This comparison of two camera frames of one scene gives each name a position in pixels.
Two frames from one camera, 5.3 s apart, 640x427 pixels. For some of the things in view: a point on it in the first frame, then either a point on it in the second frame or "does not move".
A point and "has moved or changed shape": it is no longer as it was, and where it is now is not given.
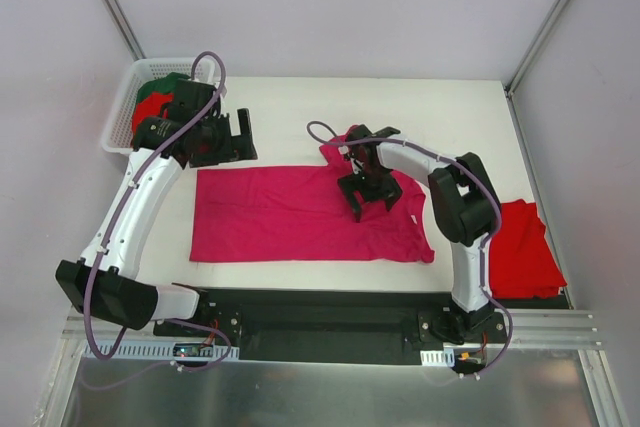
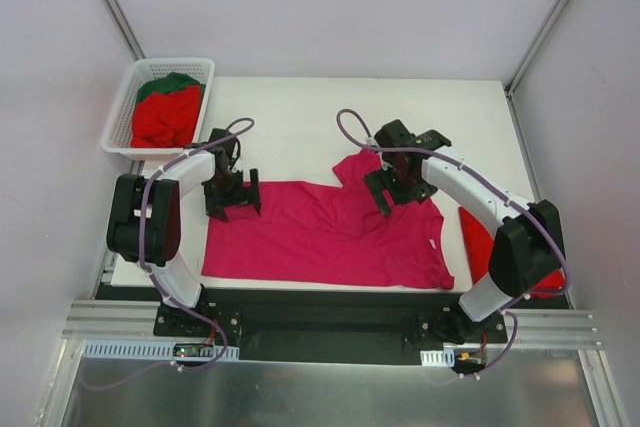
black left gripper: [235, 143] -> [230, 195]
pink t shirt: [297, 214] has moved or changed shape
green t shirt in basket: [166, 84] does not move
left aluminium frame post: [111, 2] does not move
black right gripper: [371, 187] -> [395, 187]
